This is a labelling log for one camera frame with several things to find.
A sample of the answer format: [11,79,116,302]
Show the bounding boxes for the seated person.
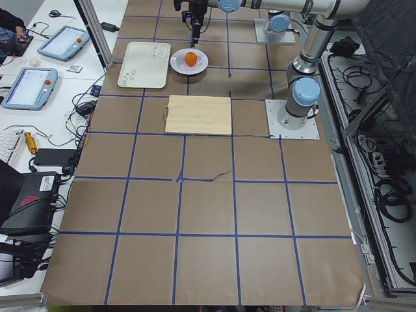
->
[1,9,25,63]

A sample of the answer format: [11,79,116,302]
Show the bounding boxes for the white round plate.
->
[170,48,209,75]

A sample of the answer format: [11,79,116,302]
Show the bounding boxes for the gold metal cylinder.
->
[25,132,38,155]

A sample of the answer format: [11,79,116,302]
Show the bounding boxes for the aluminium frame post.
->
[73,0,114,69]

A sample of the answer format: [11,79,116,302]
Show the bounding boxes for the brown paper table cover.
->
[42,1,364,307]

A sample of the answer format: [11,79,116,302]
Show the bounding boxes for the orange fruit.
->
[184,51,198,67]

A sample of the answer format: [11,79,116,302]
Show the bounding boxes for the far blue teach pendant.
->
[37,25,90,61]

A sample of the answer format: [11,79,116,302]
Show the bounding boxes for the small printed card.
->
[67,65,83,73]

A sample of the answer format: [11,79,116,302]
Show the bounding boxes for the black electronics box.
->
[1,170,60,237]

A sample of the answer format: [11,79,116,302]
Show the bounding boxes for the black flat power brick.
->
[33,148,75,166]

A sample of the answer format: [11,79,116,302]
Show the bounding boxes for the black cable bundle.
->
[373,177,413,224]

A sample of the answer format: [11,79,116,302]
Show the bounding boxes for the blue teach pendant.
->
[37,25,90,61]
[1,68,58,111]

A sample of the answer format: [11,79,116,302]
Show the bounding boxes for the black power adapter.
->
[100,21,120,33]

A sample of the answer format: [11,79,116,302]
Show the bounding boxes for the white keyboard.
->
[1,129,25,166]

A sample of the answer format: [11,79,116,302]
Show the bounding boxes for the bamboo cutting board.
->
[165,95,232,135]

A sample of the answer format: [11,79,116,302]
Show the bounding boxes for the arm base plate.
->
[265,99,320,140]
[254,16,296,46]

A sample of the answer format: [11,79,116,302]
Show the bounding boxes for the cream bear tray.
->
[118,42,171,89]

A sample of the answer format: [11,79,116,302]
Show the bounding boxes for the black scissors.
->
[48,10,75,19]

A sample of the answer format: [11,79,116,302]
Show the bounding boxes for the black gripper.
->
[186,0,209,45]

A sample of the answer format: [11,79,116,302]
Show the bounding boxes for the near blue teach pendant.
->
[1,68,58,111]

